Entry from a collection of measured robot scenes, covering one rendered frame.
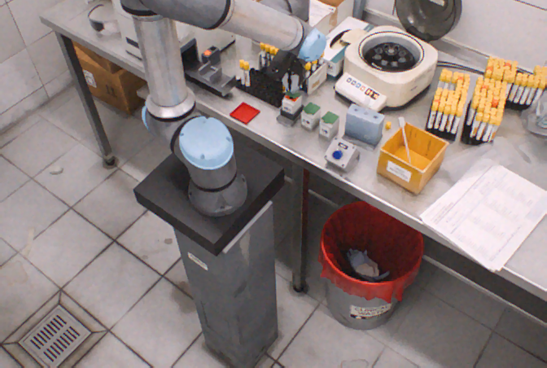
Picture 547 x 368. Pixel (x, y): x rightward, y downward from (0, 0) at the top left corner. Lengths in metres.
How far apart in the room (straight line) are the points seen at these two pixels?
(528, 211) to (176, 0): 1.04
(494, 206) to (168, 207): 0.84
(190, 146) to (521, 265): 0.84
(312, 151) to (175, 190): 0.41
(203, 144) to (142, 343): 1.23
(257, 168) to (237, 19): 0.50
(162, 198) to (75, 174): 1.45
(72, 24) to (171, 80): 1.03
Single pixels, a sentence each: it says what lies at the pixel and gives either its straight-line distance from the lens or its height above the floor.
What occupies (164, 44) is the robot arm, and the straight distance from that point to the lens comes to 1.20.
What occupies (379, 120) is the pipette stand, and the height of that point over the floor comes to 0.98.
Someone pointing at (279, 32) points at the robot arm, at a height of 1.36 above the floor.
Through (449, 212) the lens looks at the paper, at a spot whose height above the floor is 0.89.
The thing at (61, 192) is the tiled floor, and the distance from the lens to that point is 2.84.
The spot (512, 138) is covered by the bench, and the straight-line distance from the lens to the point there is 1.77.
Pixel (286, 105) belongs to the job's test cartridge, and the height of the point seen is 0.93.
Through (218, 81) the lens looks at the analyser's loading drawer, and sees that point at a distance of 1.79.
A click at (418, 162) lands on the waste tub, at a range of 1.62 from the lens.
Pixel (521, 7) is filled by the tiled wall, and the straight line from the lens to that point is 1.85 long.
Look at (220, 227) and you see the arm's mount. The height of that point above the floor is 0.94.
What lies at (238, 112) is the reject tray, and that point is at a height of 0.88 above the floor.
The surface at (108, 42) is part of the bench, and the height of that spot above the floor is 0.88.
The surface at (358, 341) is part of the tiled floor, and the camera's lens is 2.28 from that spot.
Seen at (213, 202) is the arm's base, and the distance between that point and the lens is 1.37.
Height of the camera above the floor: 2.08
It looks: 49 degrees down
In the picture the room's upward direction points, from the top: 3 degrees counter-clockwise
